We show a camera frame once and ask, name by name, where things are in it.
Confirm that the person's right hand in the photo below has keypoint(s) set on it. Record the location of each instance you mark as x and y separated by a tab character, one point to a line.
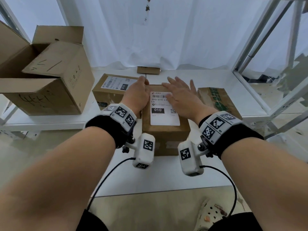
187	101

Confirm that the person's left hand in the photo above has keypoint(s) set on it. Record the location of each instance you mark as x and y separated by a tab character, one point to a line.
136	96

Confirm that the person's right middle finger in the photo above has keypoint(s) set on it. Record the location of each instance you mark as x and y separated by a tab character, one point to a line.
173	81

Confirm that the person's left fingers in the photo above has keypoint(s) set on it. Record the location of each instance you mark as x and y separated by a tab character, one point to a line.
144	80

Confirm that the person's right thumb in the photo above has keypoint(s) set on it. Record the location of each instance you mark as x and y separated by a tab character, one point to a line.
171	96

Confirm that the person's right little finger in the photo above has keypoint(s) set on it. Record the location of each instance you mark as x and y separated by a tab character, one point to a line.
192	86

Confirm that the cardboard box with large label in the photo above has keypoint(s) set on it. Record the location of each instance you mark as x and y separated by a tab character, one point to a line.
164	132

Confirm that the person's right forearm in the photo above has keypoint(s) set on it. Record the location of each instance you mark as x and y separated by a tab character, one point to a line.
259	180

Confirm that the person's left forearm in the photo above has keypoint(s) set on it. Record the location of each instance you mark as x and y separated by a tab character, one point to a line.
55	180

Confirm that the small flat cardboard piece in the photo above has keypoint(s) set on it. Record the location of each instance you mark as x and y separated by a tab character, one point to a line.
148	70

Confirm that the cardboard box with green tape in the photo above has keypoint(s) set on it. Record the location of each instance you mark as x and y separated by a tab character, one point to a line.
220	99

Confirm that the cardboard box with small label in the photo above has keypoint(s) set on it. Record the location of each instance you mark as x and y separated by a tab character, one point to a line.
108	90

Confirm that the white curtain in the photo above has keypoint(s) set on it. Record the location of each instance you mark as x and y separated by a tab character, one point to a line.
163	31

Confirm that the black left wristband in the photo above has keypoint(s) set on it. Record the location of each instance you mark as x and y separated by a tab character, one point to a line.
108	128

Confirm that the black wristband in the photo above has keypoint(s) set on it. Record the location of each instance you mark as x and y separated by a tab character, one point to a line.
237	139
108	128

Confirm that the black right wristband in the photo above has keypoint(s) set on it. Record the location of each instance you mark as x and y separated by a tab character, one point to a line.
237	139

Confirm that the large open cardboard box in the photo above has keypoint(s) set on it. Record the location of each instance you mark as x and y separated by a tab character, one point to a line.
48	76

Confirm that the white clog shoe with charms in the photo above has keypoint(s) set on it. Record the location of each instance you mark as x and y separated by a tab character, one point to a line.
210	215

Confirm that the black shorts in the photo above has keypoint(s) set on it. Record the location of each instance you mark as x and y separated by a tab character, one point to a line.
92	223

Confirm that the white left wrist camera rig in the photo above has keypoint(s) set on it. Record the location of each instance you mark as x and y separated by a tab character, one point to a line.
144	149

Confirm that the white wrist camera rig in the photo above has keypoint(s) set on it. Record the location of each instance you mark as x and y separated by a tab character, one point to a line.
190	156
144	149

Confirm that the white right wrist camera rig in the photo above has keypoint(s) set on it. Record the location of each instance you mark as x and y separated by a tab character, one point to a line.
190	156

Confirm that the white metal rack frame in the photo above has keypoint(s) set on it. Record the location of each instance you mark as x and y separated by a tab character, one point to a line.
267	69

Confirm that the white metal shelf frame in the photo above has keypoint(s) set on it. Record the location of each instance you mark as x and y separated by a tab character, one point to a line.
14	16

